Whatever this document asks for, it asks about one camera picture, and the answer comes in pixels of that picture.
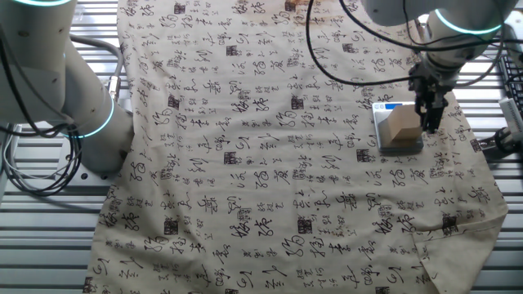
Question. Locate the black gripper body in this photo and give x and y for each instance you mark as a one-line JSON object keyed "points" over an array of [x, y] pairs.
{"points": [[431, 87]]}

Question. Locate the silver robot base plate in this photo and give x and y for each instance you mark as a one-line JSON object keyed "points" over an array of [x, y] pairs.
{"points": [[88, 176]]}

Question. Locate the light wooden block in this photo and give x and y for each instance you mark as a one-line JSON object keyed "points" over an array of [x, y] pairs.
{"points": [[402, 124]]}

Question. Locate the black computer keyboard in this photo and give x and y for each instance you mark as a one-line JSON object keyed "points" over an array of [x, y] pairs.
{"points": [[514, 81]]}

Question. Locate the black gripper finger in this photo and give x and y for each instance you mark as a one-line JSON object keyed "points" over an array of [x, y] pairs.
{"points": [[420, 107], [434, 118]]}

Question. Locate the silver digital pocket scale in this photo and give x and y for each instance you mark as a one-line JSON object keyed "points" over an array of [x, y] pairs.
{"points": [[382, 122]]}

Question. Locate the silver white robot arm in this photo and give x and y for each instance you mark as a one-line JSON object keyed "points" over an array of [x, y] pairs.
{"points": [[37, 73]]}

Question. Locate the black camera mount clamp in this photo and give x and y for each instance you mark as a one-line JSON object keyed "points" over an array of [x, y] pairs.
{"points": [[504, 143]]}

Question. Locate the white ribbed box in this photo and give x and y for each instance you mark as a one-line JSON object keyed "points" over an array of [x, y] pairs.
{"points": [[512, 114]]}

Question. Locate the beige calligraphy print cloth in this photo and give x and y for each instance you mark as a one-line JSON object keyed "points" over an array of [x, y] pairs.
{"points": [[265, 183]]}

